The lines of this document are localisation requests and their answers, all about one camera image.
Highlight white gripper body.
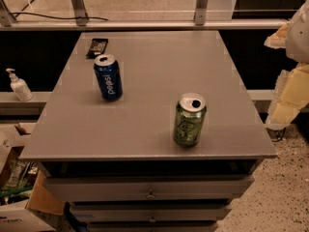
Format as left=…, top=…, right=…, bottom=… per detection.
left=286, top=0, right=309, bottom=64

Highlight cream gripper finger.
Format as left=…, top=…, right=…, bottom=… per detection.
left=266, top=63, right=309, bottom=131
left=264, top=23, right=290, bottom=49

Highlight green soda can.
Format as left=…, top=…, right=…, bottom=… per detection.
left=173, top=93, right=207, bottom=147

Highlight blue pepsi can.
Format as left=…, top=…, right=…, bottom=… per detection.
left=94, top=54, right=123, bottom=102

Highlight black candy bar wrapper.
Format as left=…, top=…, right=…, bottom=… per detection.
left=86, top=38, right=108, bottom=59

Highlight white pump bottle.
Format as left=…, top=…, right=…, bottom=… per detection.
left=6, top=68, right=33, bottom=102

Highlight cardboard box with snacks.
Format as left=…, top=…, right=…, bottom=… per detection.
left=0, top=123, right=65, bottom=216

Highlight white box lower left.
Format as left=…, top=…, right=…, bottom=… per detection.
left=0, top=200, right=54, bottom=232

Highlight black cable at right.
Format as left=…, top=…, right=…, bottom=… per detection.
left=270, top=127, right=288, bottom=143

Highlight black cable behind rail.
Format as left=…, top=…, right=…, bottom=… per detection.
left=9, top=11, right=110, bottom=22

